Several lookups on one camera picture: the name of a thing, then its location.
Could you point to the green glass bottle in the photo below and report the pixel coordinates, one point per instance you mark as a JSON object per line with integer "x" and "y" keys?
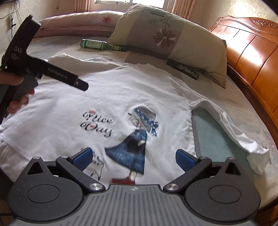
{"x": 95, "y": 44}

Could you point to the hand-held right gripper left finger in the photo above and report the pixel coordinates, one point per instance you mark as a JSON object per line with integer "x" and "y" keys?
{"x": 82, "y": 158}

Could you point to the white printed t-shirt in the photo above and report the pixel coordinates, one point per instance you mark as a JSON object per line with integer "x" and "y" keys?
{"x": 141, "y": 91}

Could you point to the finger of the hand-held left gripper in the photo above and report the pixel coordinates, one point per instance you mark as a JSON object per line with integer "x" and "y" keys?
{"x": 82, "y": 84}

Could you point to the floral pillow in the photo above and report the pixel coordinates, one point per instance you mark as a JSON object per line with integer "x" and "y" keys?
{"x": 173, "y": 37}

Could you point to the wooden headboard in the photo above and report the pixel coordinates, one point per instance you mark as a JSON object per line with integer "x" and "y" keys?
{"x": 256, "y": 54}

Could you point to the window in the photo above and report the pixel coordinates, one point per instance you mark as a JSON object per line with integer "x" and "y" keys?
{"x": 115, "y": 1}

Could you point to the person's left hand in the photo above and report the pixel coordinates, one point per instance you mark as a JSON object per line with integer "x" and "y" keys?
{"x": 17, "y": 104}

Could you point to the folded pink floral quilt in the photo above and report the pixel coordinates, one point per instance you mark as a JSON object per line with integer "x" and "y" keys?
{"x": 76, "y": 24}

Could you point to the pink checked curtain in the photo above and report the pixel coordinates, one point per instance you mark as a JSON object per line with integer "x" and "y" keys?
{"x": 86, "y": 5}
{"x": 180, "y": 6}

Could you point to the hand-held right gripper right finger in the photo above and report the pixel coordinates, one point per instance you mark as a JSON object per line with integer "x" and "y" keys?
{"x": 184, "y": 159}

